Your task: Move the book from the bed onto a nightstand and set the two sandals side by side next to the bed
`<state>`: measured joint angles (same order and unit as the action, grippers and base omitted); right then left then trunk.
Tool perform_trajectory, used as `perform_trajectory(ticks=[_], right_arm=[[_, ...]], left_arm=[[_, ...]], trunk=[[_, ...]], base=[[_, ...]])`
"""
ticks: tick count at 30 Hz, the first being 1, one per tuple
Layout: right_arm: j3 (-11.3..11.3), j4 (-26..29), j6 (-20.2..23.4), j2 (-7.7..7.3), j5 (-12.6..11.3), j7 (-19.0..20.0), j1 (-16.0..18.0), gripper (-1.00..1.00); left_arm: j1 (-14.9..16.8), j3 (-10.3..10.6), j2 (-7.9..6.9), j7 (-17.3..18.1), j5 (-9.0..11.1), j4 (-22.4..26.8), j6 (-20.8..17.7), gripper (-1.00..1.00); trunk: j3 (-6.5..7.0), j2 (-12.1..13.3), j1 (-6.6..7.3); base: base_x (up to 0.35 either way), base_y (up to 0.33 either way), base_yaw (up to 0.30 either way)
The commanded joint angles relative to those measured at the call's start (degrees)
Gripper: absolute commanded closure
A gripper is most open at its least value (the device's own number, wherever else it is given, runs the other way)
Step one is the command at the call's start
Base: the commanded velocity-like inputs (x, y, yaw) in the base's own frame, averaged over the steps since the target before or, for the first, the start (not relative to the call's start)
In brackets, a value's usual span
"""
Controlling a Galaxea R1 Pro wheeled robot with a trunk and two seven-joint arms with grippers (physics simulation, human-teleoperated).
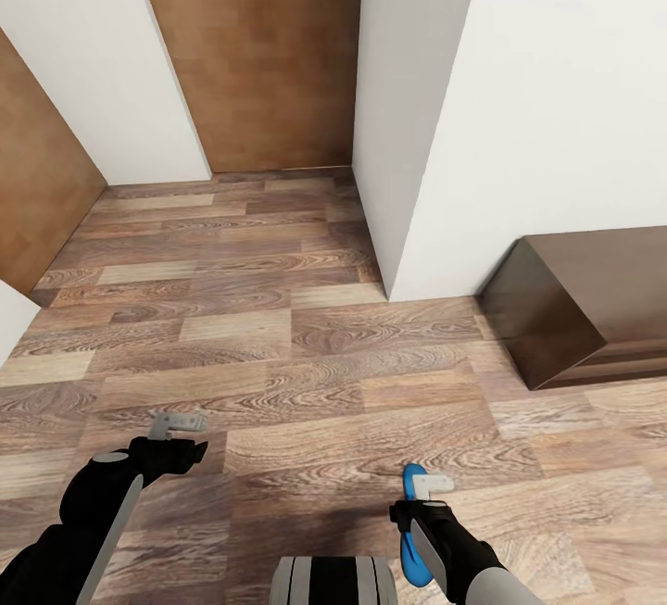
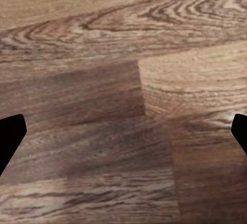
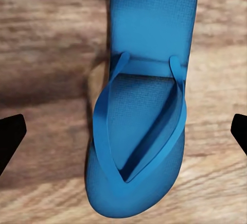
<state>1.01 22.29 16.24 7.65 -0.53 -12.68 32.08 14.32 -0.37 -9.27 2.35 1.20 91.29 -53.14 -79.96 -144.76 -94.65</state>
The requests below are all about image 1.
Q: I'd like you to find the sandal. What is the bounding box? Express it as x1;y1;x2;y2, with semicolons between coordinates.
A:
401;464;434;588

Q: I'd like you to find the robot trunk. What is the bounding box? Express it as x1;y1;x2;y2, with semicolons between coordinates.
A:
269;556;398;605

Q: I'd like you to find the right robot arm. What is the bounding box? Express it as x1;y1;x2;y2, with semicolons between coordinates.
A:
389;474;546;605

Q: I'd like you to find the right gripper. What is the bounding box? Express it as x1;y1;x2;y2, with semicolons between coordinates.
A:
389;500;422;533

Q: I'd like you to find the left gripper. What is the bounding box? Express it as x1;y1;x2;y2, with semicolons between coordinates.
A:
129;435;208;483

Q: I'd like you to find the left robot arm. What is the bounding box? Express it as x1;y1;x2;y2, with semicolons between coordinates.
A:
0;412;208;605

